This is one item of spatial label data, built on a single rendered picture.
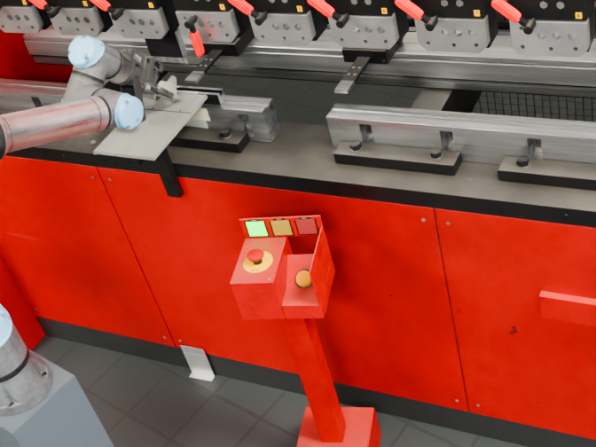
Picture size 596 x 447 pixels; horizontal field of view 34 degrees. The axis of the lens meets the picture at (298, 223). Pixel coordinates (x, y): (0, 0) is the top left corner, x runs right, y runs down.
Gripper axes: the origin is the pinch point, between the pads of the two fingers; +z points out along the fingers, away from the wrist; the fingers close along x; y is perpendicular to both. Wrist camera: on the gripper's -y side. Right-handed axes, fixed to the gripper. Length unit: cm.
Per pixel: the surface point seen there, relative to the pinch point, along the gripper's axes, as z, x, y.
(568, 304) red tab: 23, -102, -34
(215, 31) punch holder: -14.0, -20.2, 14.0
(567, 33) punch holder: -16, -102, 16
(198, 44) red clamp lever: -14.9, -16.9, 10.4
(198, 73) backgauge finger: 8.3, -2.2, 9.7
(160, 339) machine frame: 61, 29, -64
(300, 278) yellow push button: 4, -45, -39
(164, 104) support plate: -0.3, 0.2, -1.1
